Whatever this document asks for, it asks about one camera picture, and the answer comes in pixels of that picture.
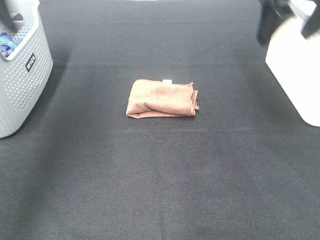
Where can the white plastic basket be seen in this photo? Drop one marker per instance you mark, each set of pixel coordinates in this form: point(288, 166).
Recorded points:
point(295, 61)

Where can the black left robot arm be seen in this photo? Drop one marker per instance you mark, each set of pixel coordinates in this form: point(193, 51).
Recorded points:
point(5, 17)

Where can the brown microfiber towel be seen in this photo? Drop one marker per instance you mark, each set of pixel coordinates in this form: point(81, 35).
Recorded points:
point(156, 99)

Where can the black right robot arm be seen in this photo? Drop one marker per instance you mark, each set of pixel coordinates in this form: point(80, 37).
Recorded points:
point(275, 12)

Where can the blue cloth in basket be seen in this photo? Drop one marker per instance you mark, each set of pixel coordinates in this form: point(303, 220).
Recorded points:
point(7, 44)

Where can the grey perforated laundry basket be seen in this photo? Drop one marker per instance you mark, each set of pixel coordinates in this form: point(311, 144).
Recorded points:
point(25, 72)

